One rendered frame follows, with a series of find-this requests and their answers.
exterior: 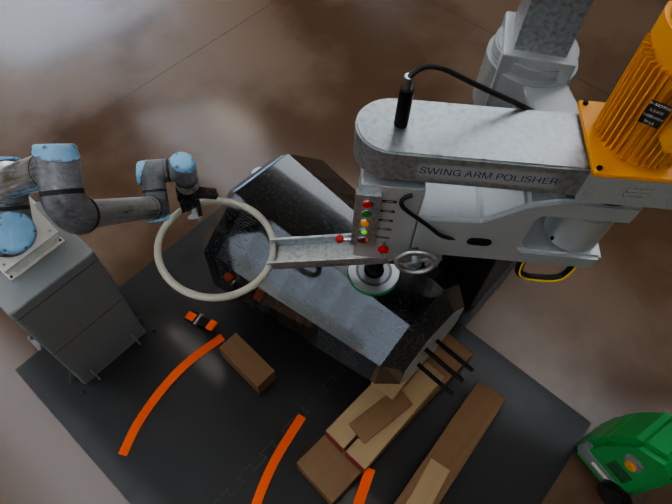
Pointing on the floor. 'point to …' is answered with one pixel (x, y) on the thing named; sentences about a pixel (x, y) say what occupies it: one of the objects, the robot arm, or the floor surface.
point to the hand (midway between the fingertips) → (198, 213)
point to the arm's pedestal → (72, 308)
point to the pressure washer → (629, 455)
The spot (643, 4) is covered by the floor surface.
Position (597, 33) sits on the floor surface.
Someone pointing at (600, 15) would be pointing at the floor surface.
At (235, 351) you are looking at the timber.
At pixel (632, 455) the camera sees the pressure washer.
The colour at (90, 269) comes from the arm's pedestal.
